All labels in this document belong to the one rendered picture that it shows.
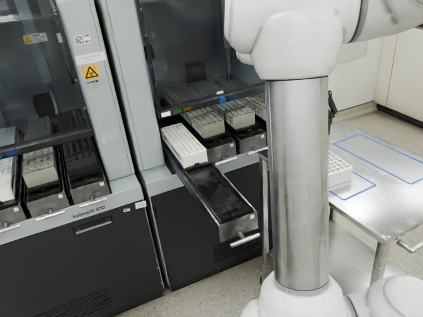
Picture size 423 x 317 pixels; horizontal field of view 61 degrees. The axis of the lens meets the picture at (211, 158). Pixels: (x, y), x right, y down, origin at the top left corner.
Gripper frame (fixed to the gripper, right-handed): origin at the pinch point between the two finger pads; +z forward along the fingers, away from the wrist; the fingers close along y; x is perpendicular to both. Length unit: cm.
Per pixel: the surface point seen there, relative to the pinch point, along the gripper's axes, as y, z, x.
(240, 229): -34.6, 17.5, -15.6
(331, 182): -3.4, 7.8, -17.9
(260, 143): -3.6, 17.0, 31.6
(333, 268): 11, 65, -7
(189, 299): -48, 93, 27
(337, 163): 2.2, 5.0, -13.1
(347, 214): -6.2, 11.5, -29.6
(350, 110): 155, 86, 161
